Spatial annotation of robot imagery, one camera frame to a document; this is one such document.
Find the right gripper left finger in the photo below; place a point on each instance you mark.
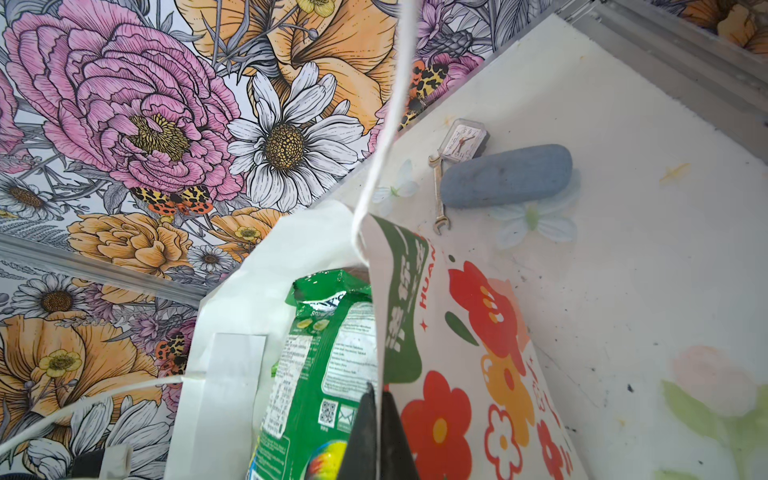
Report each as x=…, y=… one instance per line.
x=361, y=454

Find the small metal wrench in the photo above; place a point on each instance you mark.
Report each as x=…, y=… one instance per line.
x=442, y=222

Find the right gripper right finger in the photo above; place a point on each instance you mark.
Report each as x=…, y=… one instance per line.
x=396, y=460

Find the small square clock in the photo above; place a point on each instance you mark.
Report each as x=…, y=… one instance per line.
x=464, y=140

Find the green yellow candy bag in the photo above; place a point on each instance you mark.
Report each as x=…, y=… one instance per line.
x=327, y=364

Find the blue grey glasses case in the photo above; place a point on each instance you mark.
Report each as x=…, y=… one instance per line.
x=511, y=177

